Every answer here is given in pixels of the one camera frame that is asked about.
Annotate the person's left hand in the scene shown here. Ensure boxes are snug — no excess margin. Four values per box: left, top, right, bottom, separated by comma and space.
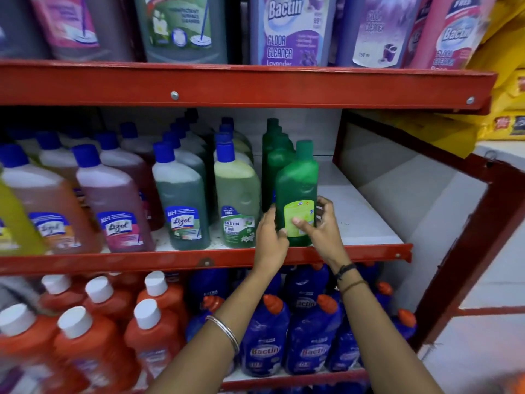
253, 204, 290, 275

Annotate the person's right hand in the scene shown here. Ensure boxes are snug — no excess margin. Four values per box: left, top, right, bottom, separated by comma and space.
292, 196, 350, 271

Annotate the green bottle with lime label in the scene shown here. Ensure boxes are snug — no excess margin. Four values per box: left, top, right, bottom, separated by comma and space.
275, 140, 320, 247

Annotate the person's right forearm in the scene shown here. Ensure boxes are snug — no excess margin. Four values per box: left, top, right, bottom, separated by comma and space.
333, 260, 445, 394

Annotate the person's left forearm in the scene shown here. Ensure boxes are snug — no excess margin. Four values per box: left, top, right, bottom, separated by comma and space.
145, 262, 285, 394

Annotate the light green liquid cleaner bottle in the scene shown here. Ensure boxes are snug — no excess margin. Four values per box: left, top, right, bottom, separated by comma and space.
221, 117, 247, 138
214, 132, 253, 166
214, 143, 261, 249
218, 124, 252, 154

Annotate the row of teal liquid bottles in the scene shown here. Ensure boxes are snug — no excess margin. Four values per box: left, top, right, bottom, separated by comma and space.
152, 108, 217, 251

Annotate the group of blue orange-capped bottles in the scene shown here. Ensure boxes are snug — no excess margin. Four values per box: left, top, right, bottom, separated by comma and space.
186, 262, 418, 379

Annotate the silver bangle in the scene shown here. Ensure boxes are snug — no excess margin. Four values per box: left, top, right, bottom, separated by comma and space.
205, 315, 241, 356

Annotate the red metal shelf rack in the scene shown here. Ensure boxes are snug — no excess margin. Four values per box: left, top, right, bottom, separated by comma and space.
0, 59, 525, 394

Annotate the group of pink liquid bottles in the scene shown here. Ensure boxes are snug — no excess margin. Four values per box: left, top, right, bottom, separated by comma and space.
0, 121, 165, 256

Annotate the large blue floor cleaner bottle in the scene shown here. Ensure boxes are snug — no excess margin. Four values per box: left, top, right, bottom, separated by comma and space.
250, 0, 338, 67

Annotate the large purple floor cleaner bottle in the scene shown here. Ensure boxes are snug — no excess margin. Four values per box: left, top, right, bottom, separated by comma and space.
338, 0, 424, 69

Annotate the group of orange white-capped bottles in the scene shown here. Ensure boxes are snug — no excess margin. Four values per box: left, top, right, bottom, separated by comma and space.
0, 270, 189, 394

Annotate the large green floor cleaner bottle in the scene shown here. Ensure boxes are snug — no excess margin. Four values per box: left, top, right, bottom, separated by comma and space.
133, 0, 229, 64

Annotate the large pink floor cleaner bottle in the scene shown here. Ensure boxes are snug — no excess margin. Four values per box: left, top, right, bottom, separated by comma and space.
404, 0, 499, 71

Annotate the stack of yellow packets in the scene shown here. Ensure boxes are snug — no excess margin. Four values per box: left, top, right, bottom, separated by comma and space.
445, 0, 525, 159

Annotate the yellow liquid cleaner bottle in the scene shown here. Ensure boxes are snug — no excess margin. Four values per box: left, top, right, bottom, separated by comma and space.
0, 172, 46, 257

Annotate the large bottle with pink label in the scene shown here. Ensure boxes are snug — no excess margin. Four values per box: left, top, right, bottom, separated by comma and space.
28, 0, 137, 62

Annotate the large dark grey cleaner bottle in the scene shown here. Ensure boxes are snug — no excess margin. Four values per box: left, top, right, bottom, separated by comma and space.
0, 0, 51, 60

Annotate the black thread bracelet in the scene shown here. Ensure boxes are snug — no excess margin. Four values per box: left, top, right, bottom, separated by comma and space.
334, 263, 358, 282

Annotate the brown thread bracelet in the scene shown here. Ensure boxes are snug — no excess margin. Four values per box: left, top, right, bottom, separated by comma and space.
340, 280, 369, 295

